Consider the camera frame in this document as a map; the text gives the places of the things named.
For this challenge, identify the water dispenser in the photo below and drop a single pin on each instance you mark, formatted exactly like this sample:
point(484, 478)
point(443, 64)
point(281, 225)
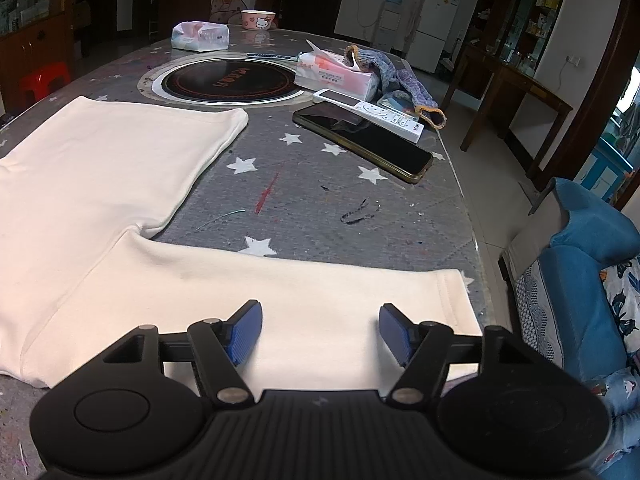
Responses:
point(389, 17)

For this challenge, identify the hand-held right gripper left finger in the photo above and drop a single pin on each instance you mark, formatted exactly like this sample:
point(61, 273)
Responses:
point(245, 332)

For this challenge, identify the blue knitted cloth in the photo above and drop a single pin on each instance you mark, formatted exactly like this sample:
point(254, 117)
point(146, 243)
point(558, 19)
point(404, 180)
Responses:
point(400, 77)

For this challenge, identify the round induction cooktop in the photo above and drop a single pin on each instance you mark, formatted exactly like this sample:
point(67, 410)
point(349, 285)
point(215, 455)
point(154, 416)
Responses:
point(222, 80)

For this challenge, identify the grey star tablecloth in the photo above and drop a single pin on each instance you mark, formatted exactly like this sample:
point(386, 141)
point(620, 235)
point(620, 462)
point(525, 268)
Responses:
point(320, 195)

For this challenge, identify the white remote control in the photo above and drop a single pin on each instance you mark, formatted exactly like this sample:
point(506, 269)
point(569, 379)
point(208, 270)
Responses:
point(372, 113)

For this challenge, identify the white refrigerator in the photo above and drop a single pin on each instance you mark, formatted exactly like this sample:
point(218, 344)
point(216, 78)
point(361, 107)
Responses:
point(434, 25)

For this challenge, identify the black smartphone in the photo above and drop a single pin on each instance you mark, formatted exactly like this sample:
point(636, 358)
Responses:
point(362, 141)

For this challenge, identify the wooden glass display cabinet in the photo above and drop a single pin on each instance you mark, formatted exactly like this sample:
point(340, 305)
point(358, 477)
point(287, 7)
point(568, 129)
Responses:
point(520, 17)

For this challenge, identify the pink cartoon chair back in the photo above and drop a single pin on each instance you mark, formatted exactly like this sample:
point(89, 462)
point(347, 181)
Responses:
point(226, 7)

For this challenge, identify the dark wooden side table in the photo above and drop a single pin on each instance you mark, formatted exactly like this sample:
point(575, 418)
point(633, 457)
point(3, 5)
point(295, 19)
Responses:
point(505, 95)

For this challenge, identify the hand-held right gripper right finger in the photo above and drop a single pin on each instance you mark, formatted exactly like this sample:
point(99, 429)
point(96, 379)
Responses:
point(395, 332)

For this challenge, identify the white tissue pack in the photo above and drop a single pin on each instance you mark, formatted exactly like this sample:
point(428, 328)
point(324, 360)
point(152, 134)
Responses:
point(200, 36)

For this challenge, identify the white shorts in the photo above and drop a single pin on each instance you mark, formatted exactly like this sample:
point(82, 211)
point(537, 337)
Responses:
point(95, 210)

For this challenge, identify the wooden wall cabinet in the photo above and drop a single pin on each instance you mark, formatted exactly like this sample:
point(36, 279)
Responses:
point(32, 25)

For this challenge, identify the blue comb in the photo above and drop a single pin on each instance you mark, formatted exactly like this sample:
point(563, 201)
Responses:
point(272, 56)

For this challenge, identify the red plastic stool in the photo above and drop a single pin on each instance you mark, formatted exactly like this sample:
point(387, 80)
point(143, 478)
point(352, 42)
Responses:
point(42, 82)

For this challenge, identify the pink cartoon bowl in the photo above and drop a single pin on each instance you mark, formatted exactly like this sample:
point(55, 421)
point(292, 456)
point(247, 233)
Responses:
point(258, 21)

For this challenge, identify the blue patterned sofa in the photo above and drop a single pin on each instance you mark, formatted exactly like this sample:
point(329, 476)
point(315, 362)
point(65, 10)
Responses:
point(575, 285)

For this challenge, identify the pink tissue pack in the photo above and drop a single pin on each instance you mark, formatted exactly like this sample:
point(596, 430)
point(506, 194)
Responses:
point(335, 72)

